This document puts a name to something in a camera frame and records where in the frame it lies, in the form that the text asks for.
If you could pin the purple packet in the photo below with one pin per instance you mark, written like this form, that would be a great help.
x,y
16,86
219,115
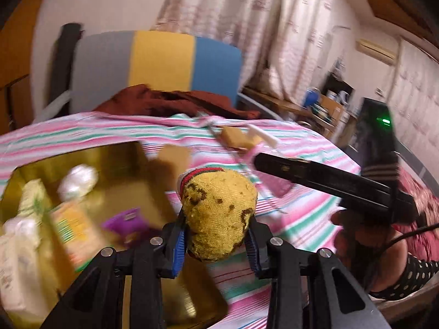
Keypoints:
x,y
127,222

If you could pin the person's right hand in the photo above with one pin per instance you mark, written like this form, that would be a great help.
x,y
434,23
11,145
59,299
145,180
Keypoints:
x,y
360,243

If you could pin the ragged yellow sponge block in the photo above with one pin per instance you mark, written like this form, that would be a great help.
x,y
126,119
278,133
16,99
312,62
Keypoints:
x,y
235,137

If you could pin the golden metal tin box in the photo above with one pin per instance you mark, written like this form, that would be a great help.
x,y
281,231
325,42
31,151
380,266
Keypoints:
x,y
151,178

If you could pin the cream carton box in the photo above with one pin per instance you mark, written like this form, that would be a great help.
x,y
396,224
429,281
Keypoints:
x,y
13,270

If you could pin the black rolled mat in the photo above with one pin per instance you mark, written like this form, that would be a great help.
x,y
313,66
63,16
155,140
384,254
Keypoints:
x,y
65,58

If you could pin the person's right forearm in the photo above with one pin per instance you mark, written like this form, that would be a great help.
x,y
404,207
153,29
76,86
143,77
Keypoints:
x,y
418,274

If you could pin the wooden cabinet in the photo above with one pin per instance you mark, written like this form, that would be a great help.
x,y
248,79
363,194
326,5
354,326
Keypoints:
x,y
13,75

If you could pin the pale patterned curtain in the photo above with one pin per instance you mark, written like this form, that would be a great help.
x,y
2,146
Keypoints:
x,y
257,24
411,85

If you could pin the white sponge block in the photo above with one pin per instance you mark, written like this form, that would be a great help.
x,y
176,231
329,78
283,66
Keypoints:
x,y
262,135

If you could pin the grey yellow blue chair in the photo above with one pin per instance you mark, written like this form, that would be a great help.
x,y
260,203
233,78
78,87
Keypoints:
x,y
161,58

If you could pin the orange green snack packet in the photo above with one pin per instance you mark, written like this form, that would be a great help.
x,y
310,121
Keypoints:
x,y
73,233

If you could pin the striped tablecloth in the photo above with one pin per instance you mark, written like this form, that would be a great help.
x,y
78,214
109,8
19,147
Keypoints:
x,y
85,133

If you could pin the pink transparent packet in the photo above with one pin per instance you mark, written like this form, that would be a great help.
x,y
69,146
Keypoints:
x,y
274,178

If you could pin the blue container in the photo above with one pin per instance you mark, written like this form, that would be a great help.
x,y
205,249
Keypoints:
x,y
311,97

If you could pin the pale green carton box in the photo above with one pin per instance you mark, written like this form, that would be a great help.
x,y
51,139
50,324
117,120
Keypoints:
x,y
32,195

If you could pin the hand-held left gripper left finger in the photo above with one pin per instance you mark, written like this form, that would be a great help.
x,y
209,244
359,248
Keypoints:
x,y
178,246

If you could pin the wall air conditioner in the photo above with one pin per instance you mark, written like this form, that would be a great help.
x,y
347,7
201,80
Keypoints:
x,y
377,49

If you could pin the yellow knitted pouch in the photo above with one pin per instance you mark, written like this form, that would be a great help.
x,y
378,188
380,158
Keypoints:
x,y
216,212

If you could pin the red patterned cloth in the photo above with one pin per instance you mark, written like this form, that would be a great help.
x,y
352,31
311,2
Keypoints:
x,y
423,185

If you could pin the brown jacket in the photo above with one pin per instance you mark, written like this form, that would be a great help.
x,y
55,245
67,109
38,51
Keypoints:
x,y
171,101

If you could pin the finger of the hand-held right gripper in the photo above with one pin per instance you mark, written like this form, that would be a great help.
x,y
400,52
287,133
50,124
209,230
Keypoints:
x,y
325,178

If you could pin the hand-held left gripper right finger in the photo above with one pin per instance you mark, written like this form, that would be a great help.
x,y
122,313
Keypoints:
x,y
253,250

